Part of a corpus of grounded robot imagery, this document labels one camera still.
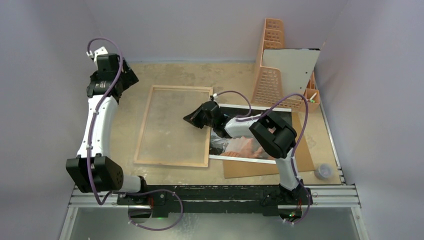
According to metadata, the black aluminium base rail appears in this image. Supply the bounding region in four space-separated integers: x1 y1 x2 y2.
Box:
67 184 362 218

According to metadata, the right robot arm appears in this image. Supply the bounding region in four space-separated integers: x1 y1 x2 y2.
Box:
183 100 305 204

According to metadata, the brown cardboard backing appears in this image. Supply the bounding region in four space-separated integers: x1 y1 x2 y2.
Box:
222 112 316 180

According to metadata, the orange plastic file organizer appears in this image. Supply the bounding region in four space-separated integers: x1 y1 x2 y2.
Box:
251 18 321 112

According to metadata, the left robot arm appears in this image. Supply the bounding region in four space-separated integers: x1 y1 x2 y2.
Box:
65 49 149 205

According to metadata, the printed photo of driver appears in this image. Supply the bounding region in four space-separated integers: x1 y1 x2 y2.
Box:
209 104 275 164

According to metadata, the white board sheet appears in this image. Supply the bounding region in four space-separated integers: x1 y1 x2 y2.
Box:
262 48 321 97

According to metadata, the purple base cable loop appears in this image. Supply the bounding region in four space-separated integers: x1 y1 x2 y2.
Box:
128 189 185 233

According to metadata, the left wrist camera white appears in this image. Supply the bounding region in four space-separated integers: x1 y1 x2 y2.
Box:
93 46 109 65

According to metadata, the white wooden picture frame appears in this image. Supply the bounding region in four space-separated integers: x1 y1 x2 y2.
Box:
133 85 213 168

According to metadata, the white marker pen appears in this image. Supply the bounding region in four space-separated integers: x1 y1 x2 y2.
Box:
308 92 318 103

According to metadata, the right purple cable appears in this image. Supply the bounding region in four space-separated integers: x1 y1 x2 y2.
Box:
210 90 310 186

